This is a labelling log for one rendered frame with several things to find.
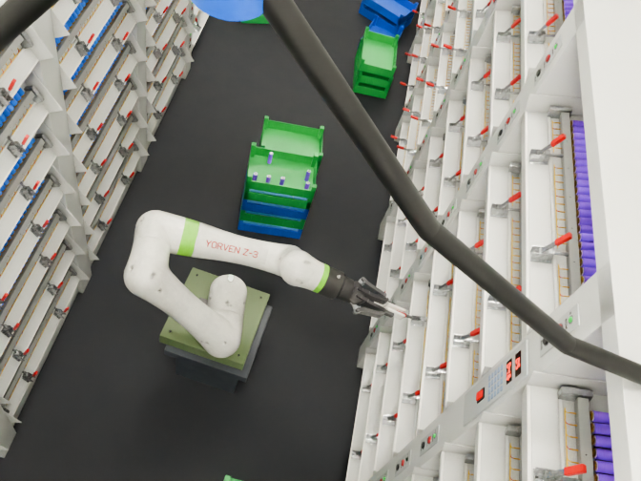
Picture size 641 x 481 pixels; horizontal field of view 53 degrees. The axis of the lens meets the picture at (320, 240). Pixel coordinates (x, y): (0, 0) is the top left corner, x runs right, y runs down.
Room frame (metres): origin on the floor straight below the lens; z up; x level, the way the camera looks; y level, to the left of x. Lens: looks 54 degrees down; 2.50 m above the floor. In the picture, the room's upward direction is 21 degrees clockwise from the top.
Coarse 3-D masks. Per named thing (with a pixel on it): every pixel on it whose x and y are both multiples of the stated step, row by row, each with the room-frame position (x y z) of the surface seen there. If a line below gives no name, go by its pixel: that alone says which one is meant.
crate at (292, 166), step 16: (256, 144) 1.90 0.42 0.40; (256, 160) 1.87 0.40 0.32; (272, 160) 1.91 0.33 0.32; (288, 160) 1.94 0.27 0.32; (304, 160) 1.96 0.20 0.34; (272, 176) 1.82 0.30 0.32; (288, 176) 1.86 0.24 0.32; (304, 176) 1.89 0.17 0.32; (272, 192) 1.74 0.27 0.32; (288, 192) 1.76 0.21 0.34; (304, 192) 1.77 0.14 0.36
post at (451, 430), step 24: (552, 312) 0.66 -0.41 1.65; (528, 336) 0.65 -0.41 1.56; (576, 336) 0.58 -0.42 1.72; (600, 336) 0.57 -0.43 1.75; (528, 360) 0.60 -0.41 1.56; (552, 360) 0.57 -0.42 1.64; (576, 360) 0.57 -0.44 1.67; (456, 408) 0.63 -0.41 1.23; (504, 408) 0.57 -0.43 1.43; (456, 432) 0.58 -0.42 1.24; (432, 456) 0.57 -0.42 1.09; (408, 480) 0.56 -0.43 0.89
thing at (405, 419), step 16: (416, 272) 1.26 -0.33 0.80; (416, 288) 1.23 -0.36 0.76; (416, 304) 1.17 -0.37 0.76; (416, 336) 1.05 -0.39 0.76; (416, 352) 1.00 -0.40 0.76; (416, 368) 0.94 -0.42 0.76; (416, 384) 0.89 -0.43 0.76; (400, 400) 0.83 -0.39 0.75; (416, 400) 0.84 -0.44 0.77; (400, 416) 0.78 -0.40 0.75; (400, 432) 0.73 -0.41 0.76; (400, 448) 0.69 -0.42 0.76
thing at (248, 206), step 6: (246, 174) 1.87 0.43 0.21; (246, 204) 1.71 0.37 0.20; (252, 204) 1.72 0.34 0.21; (258, 204) 1.73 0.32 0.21; (246, 210) 1.71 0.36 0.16; (252, 210) 1.72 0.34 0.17; (258, 210) 1.73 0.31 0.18; (264, 210) 1.74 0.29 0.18; (270, 210) 1.74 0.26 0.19; (276, 210) 1.75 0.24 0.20; (282, 210) 1.76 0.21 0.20; (288, 210) 1.76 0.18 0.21; (294, 210) 1.77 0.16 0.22; (306, 210) 1.78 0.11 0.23; (282, 216) 1.76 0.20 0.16; (288, 216) 1.76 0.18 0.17; (294, 216) 1.77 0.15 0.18; (300, 216) 1.78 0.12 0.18; (306, 216) 1.78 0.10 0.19
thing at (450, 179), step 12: (456, 96) 1.95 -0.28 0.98; (456, 108) 1.91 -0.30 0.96; (456, 120) 1.85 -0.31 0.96; (456, 132) 1.79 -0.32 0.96; (456, 144) 1.73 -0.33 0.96; (444, 156) 1.66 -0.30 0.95; (456, 156) 1.67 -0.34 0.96; (444, 168) 1.60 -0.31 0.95; (456, 168) 1.61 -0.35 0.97; (444, 180) 1.52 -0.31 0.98; (456, 180) 1.54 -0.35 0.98; (444, 192) 1.49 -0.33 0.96; (456, 192) 1.50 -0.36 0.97; (444, 204) 1.44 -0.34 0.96
